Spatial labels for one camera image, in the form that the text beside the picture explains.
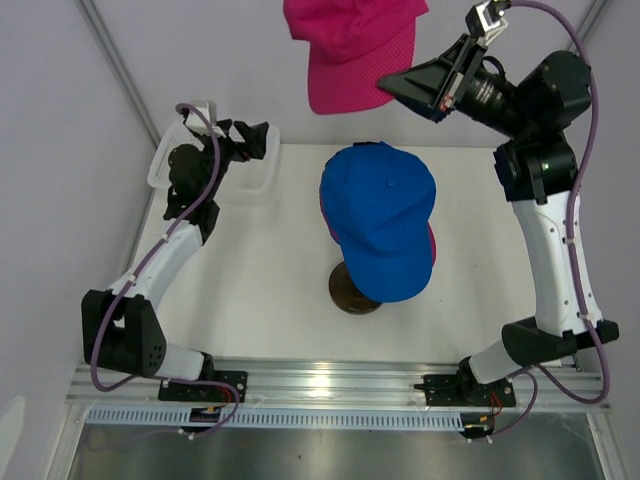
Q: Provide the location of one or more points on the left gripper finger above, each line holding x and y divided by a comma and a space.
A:
257, 140
234, 129

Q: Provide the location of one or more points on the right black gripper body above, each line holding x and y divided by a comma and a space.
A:
478, 92

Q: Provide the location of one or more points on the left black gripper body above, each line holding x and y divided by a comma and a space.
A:
230, 151

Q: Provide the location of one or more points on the pink baseball cap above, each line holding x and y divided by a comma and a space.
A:
336, 239

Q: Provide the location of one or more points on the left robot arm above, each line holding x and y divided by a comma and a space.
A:
191, 165

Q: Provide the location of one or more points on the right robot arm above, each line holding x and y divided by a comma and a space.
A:
538, 172

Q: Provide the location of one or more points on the white plastic basket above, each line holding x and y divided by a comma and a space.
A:
244, 183

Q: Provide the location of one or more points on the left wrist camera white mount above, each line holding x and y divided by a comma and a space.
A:
197, 115

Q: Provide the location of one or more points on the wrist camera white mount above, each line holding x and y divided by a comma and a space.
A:
486, 20
197, 115

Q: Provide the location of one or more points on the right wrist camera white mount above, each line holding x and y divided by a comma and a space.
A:
486, 20

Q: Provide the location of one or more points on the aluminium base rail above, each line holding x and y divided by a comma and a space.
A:
334, 385

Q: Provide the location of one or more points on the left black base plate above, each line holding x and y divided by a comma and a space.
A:
189, 392

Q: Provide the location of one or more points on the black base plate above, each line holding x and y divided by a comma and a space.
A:
445, 387
189, 392

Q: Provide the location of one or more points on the white slotted cable duct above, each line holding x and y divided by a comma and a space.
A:
276, 418

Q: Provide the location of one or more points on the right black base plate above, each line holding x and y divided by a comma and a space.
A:
445, 387

